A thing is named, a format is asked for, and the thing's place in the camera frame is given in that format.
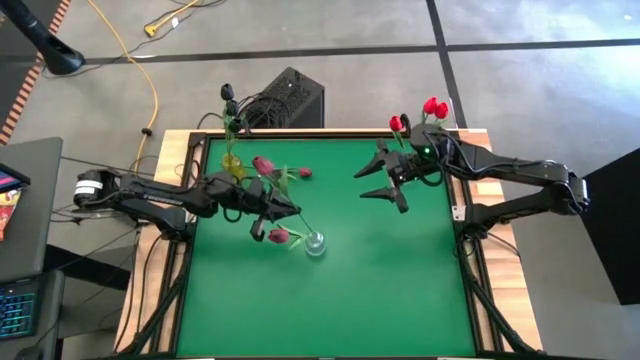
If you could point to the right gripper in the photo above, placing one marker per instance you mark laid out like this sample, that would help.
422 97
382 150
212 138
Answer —
420 160

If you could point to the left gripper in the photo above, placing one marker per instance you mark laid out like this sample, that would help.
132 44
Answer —
235 195

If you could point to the maroon artificial tulip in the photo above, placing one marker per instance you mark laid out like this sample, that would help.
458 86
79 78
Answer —
305 172
278 236
263 165

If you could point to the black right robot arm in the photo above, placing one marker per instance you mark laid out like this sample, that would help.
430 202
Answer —
510 167

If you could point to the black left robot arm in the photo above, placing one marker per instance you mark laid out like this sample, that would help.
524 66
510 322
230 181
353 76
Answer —
150 192

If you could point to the ribbed clear glass vase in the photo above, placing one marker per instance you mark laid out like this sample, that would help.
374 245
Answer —
316 246

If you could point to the yellow glass vase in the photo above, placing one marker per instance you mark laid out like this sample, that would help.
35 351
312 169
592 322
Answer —
232 162

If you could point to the black computer case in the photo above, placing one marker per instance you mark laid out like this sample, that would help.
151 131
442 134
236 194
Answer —
295 95

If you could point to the green table mat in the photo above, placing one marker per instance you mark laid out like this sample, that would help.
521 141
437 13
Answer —
380 310

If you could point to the black partition panel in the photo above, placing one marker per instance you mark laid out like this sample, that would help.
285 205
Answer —
615 235

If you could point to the grey side desk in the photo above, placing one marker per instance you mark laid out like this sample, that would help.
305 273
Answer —
35 225

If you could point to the black stand pole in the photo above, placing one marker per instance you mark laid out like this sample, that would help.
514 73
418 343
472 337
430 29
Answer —
60 57

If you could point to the dark tablet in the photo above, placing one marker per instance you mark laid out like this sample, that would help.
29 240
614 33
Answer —
12 175

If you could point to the colourful packet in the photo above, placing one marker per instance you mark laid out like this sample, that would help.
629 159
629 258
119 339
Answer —
9 210

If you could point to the backlit keyboard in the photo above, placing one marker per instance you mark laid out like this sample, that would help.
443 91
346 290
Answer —
17 312

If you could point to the black computer mouse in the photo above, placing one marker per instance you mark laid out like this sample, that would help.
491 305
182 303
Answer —
30 354

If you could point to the black mat with orange stripes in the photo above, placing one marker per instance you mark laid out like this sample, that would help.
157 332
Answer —
12 95

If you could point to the silver metal bracket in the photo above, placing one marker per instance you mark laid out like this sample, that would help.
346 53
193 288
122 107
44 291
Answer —
459 213

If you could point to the wooden table with black frame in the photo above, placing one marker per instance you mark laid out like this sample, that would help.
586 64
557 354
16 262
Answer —
495 150

